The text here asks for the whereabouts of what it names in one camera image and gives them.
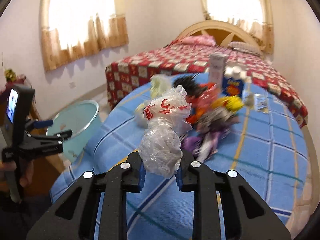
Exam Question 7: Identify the purple snack wrapper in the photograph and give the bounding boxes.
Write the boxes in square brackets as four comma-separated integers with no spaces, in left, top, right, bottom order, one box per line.
[181,129,230,163]

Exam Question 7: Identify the clear plastic bag red print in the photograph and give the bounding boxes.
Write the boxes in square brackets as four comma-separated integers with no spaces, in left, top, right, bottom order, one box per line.
[138,85,193,179]

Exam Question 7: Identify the yellow-green plastic wrapper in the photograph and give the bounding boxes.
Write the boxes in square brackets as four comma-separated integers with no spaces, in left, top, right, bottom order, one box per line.
[135,74,172,128]

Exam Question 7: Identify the yellow snack wrapper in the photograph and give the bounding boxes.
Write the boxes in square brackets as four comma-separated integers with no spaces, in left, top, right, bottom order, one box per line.
[210,95,244,112]

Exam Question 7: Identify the light blue trash bin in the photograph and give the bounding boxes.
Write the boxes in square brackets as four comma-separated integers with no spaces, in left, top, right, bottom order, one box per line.
[46,100,101,162]

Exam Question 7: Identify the person's left hand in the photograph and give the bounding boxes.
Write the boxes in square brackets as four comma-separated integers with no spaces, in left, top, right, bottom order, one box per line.
[0,160,34,189]

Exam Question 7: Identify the blue plaid bed sheet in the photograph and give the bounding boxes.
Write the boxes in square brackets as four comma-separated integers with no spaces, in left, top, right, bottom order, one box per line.
[50,85,311,239]

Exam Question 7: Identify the grey crumpled wrapper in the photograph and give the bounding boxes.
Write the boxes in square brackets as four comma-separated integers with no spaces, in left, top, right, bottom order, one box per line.
[196,107,240,134]

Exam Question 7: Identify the foil sachet packets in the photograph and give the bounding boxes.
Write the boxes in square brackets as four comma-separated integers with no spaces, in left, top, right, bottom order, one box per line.
[242,90,268,114]

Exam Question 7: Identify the left window curtain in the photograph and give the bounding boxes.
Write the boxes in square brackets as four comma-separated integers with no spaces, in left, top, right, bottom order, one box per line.
[41,0,129,72]

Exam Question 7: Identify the window curtain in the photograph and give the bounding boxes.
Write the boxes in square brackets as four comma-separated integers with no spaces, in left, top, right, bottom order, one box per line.
[41,0,129,72]
[201,0,274,54]

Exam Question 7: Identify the blue milk carton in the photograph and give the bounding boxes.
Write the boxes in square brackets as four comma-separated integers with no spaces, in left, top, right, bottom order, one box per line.
[222,66,247,98]

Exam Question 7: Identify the red checkered bedspread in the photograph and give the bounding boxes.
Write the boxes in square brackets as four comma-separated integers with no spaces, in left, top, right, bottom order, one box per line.
[105,42,308,127]

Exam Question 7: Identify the white tall carton box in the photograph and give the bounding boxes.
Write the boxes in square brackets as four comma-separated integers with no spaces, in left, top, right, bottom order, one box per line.
[208,53,228,88]

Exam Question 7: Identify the pink pillow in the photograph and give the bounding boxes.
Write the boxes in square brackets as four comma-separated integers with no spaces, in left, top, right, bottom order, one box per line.
[172,35,216,47]

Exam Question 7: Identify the striped grey pillow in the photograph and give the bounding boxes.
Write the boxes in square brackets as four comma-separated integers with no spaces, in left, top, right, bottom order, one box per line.
[228,41,263,57]

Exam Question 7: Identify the cream wooden headboard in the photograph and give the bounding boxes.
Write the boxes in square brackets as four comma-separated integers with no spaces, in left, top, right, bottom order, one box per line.
[176,20,261,52]

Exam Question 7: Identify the right window curtain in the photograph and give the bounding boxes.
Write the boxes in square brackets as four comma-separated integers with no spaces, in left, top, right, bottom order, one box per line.
[201,0,274,54]

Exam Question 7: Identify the wall power socket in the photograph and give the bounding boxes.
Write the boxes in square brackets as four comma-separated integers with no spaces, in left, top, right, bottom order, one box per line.
[69,82,75,89]

